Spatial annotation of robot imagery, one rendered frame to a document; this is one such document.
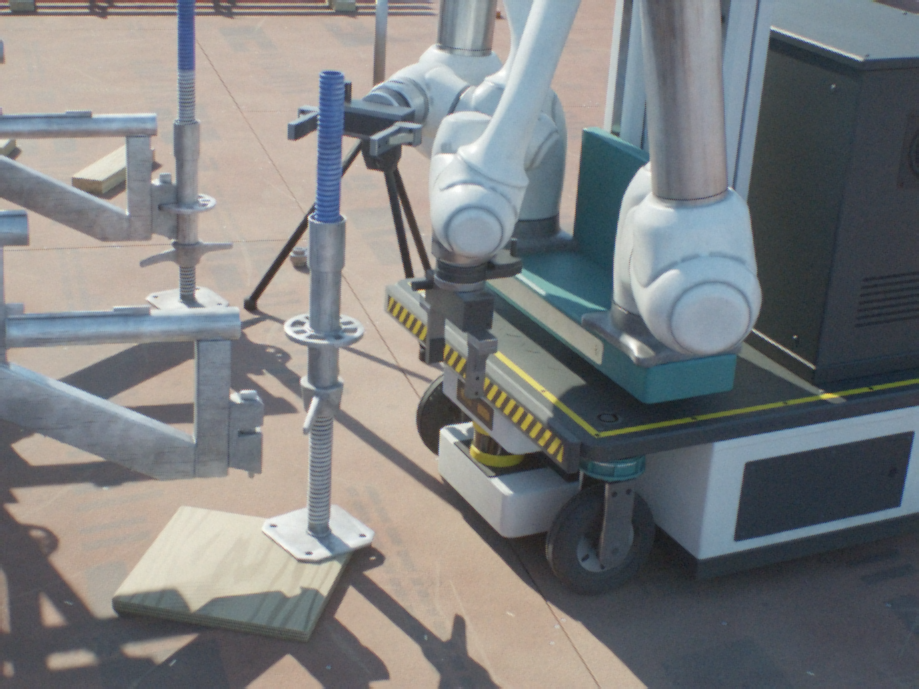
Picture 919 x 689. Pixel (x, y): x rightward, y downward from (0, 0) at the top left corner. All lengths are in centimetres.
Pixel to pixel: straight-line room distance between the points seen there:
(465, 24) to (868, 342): 87
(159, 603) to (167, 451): 23
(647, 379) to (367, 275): 156
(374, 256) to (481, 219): 188
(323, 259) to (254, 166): 221
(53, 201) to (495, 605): 145
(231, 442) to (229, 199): 187
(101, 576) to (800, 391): 113
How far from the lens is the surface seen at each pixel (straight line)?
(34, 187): 346
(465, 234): 204
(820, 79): 251
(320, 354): 246
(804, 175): 255
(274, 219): 415
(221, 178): 447
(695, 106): 205
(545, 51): 211
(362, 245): 398
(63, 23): 640
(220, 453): 250
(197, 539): 261
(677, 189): 209
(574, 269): 266
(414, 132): 240
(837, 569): 273
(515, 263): 232
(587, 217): 272
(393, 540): 265
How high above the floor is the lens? 132
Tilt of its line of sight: 23 degrees down
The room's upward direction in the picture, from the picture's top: 4 degrees clockwise
